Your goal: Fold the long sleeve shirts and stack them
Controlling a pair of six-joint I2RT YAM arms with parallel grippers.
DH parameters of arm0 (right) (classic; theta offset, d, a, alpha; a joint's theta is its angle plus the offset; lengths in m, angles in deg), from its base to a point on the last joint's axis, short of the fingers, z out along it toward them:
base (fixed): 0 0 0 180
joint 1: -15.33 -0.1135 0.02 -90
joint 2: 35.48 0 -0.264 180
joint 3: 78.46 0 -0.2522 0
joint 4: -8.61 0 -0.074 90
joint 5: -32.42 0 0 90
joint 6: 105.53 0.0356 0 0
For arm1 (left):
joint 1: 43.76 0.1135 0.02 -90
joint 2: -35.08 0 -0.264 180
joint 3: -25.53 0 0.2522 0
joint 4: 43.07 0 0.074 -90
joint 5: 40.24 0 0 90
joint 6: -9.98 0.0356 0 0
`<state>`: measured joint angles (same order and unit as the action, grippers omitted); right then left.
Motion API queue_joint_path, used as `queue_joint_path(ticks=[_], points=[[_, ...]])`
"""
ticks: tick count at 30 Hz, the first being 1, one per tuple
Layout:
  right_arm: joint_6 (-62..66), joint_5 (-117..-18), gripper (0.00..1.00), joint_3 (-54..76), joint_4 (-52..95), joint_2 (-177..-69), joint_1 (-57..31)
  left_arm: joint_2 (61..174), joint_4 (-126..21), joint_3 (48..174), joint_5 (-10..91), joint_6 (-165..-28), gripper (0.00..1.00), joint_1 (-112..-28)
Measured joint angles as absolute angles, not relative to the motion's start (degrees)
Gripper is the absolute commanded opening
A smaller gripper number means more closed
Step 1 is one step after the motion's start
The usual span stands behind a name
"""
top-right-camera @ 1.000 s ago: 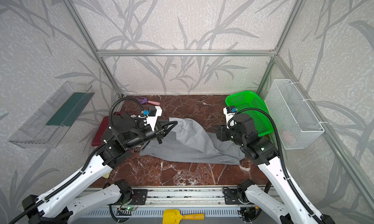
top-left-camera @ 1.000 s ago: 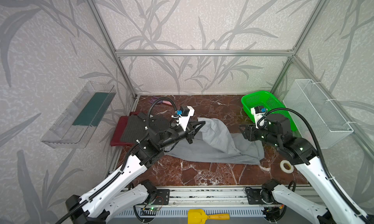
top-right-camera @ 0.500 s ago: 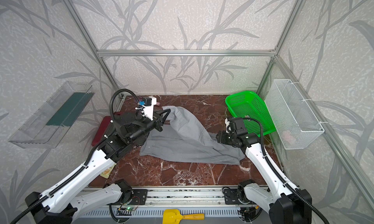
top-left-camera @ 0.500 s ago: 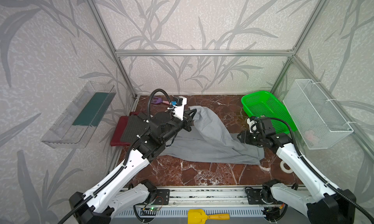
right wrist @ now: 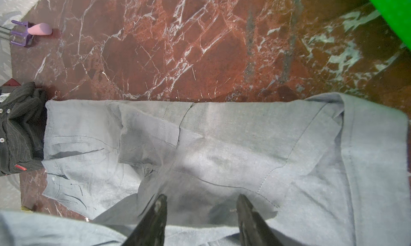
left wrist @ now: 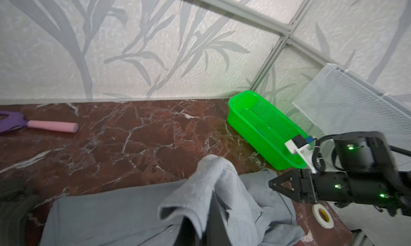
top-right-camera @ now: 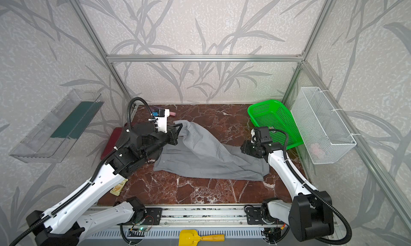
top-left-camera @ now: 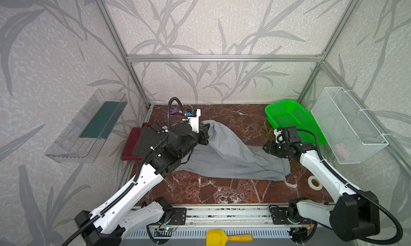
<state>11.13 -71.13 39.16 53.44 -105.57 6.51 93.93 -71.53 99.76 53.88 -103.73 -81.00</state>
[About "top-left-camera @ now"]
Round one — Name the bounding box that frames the grey long sleeve shirt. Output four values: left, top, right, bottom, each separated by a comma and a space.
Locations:
176, 120, 291, 181

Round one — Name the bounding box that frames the green plastic basket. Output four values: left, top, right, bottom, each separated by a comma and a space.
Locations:
265, 99, 327, 145

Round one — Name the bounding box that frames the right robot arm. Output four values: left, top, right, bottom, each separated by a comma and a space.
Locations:
263, 140, 380, 241

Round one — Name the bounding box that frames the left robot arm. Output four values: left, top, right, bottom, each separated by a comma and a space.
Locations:
63, 122, 210, 246

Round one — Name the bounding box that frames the purple pink toy rake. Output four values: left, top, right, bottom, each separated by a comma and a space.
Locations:
169, 107, 180, 115

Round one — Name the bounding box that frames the white tape roll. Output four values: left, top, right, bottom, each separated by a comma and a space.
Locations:
307, 175, 323, 191

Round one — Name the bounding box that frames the dark striped folded shirt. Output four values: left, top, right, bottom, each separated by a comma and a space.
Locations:
132, 123, 168, 158

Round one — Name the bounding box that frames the maroon folded shirt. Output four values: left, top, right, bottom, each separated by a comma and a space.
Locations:
121, 127, 142, 161

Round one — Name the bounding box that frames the yellow toy shovel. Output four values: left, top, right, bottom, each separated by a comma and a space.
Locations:
206, 230, 253, 246

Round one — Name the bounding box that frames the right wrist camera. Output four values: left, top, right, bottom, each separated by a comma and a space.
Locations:
274, 126, 302, 144

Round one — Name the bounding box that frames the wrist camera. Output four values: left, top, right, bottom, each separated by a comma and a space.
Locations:
183, 109, 201, 133
274, 126, 302, 144

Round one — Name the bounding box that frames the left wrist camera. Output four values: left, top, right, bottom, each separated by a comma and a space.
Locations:
183, 109, 201, 133

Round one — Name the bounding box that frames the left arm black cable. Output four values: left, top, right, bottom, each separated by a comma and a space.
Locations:
60, 97, 188, 246

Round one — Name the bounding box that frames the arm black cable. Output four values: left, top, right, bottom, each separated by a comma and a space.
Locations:
296, 128, 404, 245
60, 97, 188, 246

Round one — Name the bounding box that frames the white wire wall basket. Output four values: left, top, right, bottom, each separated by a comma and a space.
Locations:
311, 87, 389, 165

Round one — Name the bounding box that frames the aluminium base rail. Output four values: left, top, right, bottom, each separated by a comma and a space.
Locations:
92, 203, 367, 229

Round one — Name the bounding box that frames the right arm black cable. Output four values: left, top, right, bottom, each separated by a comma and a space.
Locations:
296, 128, 404, 245

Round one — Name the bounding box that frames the clear plastic wall bin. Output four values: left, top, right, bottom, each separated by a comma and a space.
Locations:
45, 89, 128, 164

